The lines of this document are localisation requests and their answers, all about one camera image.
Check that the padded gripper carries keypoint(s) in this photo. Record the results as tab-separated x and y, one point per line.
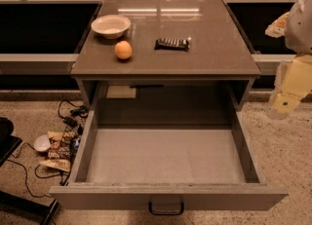
299	32

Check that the grey top drawer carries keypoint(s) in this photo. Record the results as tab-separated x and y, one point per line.
166	145

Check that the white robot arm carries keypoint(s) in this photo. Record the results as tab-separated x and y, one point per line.
296	27

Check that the grey drawer cabinet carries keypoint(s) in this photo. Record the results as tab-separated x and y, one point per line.
217	48

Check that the dark striped snack bar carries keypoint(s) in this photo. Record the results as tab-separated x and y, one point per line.
172	44

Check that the orange fruit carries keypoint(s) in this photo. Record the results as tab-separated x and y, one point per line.
123	50

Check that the white bowl on cabinet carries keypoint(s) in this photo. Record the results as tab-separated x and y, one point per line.
111	26

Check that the patterned chip bag on floor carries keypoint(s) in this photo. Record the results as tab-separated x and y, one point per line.
59	154

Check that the small white bowl on floor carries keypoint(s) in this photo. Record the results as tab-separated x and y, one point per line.
42	143

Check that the black top drawer handle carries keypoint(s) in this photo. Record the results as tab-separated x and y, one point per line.
166	212

